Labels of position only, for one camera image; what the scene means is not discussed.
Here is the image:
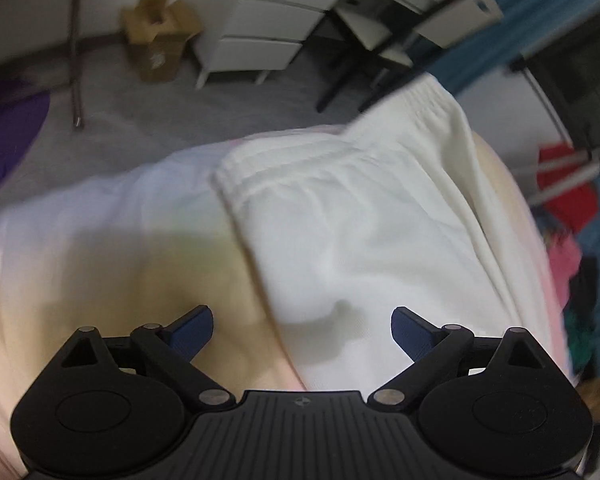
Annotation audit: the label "purple mat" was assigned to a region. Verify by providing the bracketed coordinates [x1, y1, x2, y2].
[0, 76, 52, 197]

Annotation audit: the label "white sweatpants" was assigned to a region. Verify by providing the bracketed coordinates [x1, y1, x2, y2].
[210, 74, 567, 394]

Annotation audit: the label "white and black chair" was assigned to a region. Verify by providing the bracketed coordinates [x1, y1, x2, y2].
[314, 0, 506, 114]

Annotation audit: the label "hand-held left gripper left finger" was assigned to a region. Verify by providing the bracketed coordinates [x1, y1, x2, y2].
[39, 304, 236, 412]

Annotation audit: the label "pink clothes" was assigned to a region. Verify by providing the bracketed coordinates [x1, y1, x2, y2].
[546, 231, 584, 302]

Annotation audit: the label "dark metal pole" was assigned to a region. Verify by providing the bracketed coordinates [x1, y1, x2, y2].
[66, 0, 89, 132]

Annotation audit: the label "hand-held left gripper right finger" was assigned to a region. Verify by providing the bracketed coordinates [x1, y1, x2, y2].
[366, 305, 567, 412]

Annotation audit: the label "red cloth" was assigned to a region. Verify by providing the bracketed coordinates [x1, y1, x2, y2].
[536, 142, 600, 234]

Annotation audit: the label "green clothes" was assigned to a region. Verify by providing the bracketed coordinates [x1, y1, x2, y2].
[561, 305, 599, 377]

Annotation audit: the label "pastel tie-dye bed blanket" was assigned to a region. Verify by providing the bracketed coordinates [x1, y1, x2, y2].
[0, 124, 587, 480]

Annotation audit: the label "white vanity desk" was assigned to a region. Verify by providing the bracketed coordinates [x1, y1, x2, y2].
[194, 0, 447, 90]

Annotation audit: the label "black clothes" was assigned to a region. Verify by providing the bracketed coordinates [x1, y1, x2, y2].
[569, 256, 600, 312]

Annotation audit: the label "cardboard box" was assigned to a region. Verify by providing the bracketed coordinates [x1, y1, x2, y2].
[119, 0, 204, 84]

